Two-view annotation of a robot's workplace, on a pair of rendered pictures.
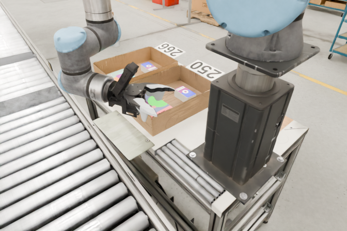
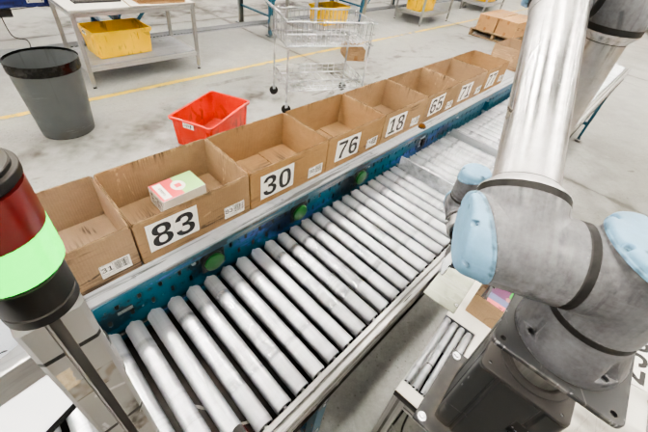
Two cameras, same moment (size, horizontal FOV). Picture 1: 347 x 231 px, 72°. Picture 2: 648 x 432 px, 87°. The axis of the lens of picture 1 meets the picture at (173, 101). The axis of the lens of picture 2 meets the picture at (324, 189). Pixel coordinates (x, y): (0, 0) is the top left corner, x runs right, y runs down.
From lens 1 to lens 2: 60 cm
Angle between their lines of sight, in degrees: 60
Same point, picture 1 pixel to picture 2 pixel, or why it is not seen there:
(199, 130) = not seen: hidden behind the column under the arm
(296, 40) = (561, 354)
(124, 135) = (452, 282)
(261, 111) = (480, 364)
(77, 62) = (460, 193)
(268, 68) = (500, 330)
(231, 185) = (431, 401)
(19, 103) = (445, 188)
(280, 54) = (530, 341)
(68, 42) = (464, 175)
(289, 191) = not seen: outside the picture
